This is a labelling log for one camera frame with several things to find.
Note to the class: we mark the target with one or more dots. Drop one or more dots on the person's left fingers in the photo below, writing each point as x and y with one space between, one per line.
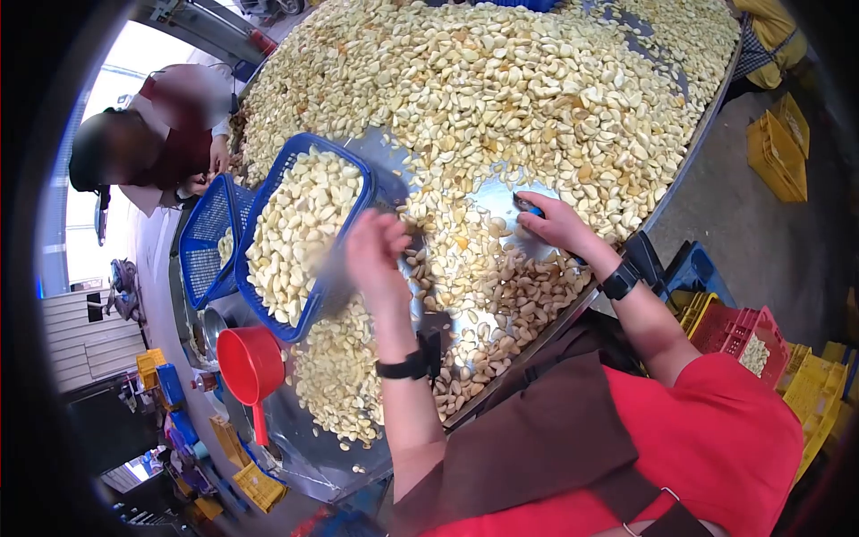
379 231

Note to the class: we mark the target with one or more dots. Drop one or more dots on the small blue plastic basket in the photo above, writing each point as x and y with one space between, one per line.
205 235

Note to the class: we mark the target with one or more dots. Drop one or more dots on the garlic cloves in red crate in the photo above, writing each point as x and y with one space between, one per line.
755 356

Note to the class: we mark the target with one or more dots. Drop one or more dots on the red plastic crate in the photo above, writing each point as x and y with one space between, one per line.
725 332

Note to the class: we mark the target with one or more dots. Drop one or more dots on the blue plastic crate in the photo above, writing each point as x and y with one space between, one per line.
698 272

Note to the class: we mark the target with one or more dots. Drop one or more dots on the person's left hand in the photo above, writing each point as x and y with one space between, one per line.
376 268

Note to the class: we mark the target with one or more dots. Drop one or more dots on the person's body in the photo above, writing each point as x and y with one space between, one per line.
704 436

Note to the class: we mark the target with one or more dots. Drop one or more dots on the person's right thumb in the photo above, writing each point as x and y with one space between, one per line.
531 230

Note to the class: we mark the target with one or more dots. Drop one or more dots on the black wrist band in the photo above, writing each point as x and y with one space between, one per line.
621 280
402 368

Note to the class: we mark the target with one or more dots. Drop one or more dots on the yellow plastic crate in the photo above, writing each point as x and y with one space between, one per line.
228 440
258 487
775 161
694 309
795 121

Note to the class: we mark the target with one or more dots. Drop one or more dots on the few garlic cloves in basket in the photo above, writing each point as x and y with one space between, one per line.
226 247

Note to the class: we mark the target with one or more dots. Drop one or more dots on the heap of garlic filling basket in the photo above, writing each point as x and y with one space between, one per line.
302 228

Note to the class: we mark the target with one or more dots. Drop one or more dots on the person's right hand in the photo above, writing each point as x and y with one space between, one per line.
570 231

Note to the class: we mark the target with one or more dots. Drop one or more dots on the red plastic scoop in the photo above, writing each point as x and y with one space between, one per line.
249 366

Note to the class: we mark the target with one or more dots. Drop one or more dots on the large blue plastic basket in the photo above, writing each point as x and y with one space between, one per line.
276 171

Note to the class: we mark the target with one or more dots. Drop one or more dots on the pile of brown unpeeled garlic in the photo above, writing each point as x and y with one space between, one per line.
530 295

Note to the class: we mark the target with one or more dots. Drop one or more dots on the pile of peeled garlic cloves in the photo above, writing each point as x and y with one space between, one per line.
503 87

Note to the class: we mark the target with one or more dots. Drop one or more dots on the metal bowl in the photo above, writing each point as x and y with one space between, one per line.
213 329

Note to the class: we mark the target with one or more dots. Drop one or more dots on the person's right fingers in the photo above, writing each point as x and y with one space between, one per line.
547 201

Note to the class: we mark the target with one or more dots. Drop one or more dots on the stack of yellow crates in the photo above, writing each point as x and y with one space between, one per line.
815 396

